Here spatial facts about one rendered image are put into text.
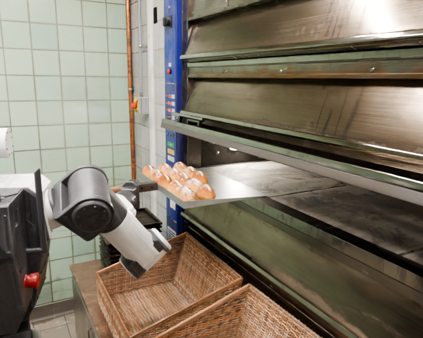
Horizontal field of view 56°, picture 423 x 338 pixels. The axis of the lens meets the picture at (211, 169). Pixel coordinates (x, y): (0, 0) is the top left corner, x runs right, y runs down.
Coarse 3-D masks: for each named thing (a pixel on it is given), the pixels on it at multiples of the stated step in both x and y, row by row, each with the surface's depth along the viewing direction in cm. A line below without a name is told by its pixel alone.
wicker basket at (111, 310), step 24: (168, 240) 202; (192, 240) 198; (120, 264) 192; (168, 264) 205; (192, 264) 195; (216, 264) 176; (144, 288) 201; (168, 288) 202; (192, 288) 190; (216, 288) 173; (120, 312) 181; (144, 312) 181; (168, 312) 181; (192, 312) 151; (120, 336) 154; (144, 336) 144
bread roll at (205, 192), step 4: (204, 184) 151; (200, 188) 149; (204, 188) 148; (208, 188) 147; (212, 188) 148; (200, 192) 148; (204, 192) 147; (208, 192) 146; (212, 192) 147; (200, 196) 148; (204, 196) 146; (208, 196) 146; (212, 196) 146
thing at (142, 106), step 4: (140, 100) 242; (144, 100) 243; (148, 100) 244; (136, 104) 245; (140, 104) 242; (144, 104) 243; (148, 104) 244; (136, 108) 246; (140, 108) 243; (144, 108) 244; (148, 108) 245; (136, 112) 246; (140, 112) 243; (144, 112) 244; (148, 112) 246
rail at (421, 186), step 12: (168, 120) 184; (204, 132) 153; (216, 132) 145; (252, 144) 125; (264, 144) 119; (300, 156) 105; (312, 156) 101; (336, 168) 94; (348, 168) 91; (360, 168) 88; (384, 180) 83; (396, 180) 80; (408, 180) 78
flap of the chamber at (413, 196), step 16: (176, 128) 176; (224, 144) 139; (240, 144) 130; (272, 160) 116; (288, 160) 109; (336, 176) 94; (352, 176) 90; (384, 192) 83; (400, 192) 79; (416, 192) 76
